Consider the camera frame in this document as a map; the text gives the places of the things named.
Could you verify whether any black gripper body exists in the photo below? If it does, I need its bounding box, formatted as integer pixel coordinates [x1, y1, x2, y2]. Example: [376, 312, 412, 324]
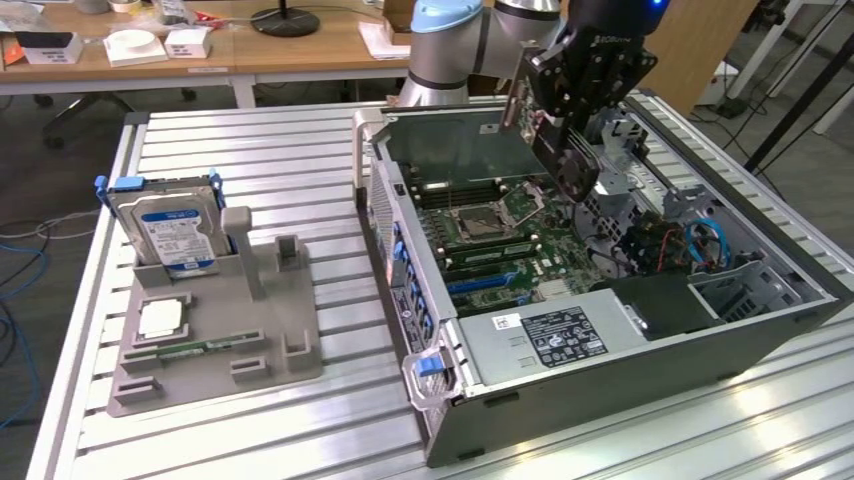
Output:
[564, 0, 668, 55]

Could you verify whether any green graphics card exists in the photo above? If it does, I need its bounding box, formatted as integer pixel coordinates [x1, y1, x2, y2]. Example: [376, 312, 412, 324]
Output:
[497, 38, 603, 205]

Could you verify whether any wooden cabinet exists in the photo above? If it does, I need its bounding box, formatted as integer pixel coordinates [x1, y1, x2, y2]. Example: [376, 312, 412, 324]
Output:
[559, 0, 761, 109]

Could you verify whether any black floor power adapter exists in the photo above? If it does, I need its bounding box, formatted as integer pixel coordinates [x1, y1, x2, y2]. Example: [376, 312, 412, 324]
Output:
[713, 96, 753, 121]

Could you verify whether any metal socket cover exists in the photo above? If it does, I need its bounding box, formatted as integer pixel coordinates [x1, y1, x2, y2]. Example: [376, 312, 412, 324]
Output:
[496, 178, 549, 225]

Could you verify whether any black RAM slot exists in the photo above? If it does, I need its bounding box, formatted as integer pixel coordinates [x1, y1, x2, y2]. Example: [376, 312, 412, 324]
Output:
[416, 180, 501, 198]
[416, 192, 501, 210]
[441, 251, 543, 270]
[435, 240, 537, 260]
[416, 184, 501, 202]
[433, 237, 535, 257]
[416, 188, 501, 206]

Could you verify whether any black slanted pole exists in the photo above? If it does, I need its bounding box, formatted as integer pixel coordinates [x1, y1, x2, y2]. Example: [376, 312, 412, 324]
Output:
[740, 34, 854, 174]

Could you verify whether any white paper stack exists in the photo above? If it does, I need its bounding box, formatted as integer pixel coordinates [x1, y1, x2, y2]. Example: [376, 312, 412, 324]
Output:
[357, 19, 413, 62]

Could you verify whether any brown cardboard box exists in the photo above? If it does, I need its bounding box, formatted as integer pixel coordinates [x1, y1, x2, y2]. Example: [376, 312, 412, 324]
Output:
[380, 0, 419, 35]

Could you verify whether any tall metal disk bay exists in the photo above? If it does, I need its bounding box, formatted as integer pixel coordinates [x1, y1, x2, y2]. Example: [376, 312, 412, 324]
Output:
[579, 144, 672, 241]

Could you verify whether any CPU socket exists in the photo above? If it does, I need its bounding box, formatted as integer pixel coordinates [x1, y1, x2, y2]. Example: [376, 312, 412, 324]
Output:
[449, 204, 509, 247]

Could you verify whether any green motherboard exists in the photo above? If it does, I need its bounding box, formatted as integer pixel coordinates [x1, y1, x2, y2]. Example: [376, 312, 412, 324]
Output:
[403, 167, 625, 317]

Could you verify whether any black expansion slot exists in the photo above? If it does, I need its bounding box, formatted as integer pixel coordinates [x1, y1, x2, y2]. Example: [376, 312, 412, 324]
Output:
[441, 258, 519, 281]

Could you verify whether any black round lamp base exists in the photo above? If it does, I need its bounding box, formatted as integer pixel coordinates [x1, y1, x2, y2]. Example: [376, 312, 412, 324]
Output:
[249, 0, 322, 39]

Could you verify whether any silver chipset heat sink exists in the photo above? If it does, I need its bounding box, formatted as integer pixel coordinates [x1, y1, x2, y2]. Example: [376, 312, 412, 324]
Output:
[536, 279, 573, 302]

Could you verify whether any blue expansion slot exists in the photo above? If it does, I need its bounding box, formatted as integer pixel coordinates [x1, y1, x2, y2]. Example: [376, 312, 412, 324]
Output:
[445, 271, 521, 297]

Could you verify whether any black plastic cover box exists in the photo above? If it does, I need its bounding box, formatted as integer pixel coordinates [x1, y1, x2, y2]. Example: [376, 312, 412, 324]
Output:
[607, 272, 727, 342]

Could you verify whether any low metal disk bay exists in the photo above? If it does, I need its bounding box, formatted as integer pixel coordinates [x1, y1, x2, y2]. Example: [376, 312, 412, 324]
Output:
[685, 249, 812, 324]

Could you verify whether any grey power supply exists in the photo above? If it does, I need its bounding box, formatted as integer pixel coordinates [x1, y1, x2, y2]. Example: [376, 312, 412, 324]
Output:
[455, 288, 652, 389]

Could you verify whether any small white box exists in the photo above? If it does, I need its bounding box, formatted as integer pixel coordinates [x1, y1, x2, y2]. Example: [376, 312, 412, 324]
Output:
[162, 27, 214, 60]

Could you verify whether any clear plastic bag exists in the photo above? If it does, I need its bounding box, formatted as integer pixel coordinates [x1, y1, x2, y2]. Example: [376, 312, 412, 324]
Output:
[150, 0, 225, 29]

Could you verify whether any blue case latch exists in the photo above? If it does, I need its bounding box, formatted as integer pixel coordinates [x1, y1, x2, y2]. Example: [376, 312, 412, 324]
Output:
[412, 355, 447, 380]

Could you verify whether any white round holder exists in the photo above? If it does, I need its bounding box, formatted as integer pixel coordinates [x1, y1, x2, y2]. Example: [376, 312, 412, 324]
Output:
[102, 28, 169, 69]

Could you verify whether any open dark PC case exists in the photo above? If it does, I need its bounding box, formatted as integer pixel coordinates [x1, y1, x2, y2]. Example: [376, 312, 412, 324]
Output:
[350, 88, 854, 469]

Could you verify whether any hard disk with blue caddy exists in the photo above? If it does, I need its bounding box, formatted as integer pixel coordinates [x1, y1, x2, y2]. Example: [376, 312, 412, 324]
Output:
[89, 167, 233, 280]

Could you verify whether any wooden desk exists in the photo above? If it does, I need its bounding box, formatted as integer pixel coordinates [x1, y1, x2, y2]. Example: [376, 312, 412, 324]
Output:
[0, 0, 600, 109]

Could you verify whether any black chair base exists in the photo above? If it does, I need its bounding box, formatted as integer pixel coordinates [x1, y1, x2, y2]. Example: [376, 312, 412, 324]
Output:
[32, 91, 138, 150]

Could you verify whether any white box with black lid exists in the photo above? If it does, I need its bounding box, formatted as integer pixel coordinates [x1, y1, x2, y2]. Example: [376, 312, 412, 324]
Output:
[13, 30, 86, 66]

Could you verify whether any silver CPU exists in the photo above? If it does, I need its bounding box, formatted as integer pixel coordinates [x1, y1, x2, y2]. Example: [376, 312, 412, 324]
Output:
[134, 299, 189, 341]

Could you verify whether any grey parts rack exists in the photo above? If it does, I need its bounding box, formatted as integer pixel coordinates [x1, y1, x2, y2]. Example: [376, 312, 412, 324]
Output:
[104, 205, 328, 420]

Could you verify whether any orange packet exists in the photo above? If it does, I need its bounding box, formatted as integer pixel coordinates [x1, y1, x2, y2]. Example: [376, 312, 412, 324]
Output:
[0, 37, 25, 71]

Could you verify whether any white table frame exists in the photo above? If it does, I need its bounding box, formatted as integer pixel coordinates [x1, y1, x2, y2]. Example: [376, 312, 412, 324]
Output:
[723, 0, 854, 136]

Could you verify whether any black and red wire bundle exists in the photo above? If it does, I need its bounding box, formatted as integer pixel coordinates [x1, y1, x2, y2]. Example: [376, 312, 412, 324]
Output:
[612, 212, 692, 276]

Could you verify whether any blue wire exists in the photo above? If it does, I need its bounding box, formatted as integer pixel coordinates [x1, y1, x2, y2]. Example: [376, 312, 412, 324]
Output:
[683, 217, 735, 275]

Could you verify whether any white floor cable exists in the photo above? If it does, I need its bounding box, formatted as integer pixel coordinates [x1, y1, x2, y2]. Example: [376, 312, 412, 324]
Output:
[0, 209, 101, 242]

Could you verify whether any blue floor cable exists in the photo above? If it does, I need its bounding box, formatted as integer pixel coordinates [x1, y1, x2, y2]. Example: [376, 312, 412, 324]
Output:
[0, 239, 53, 431]

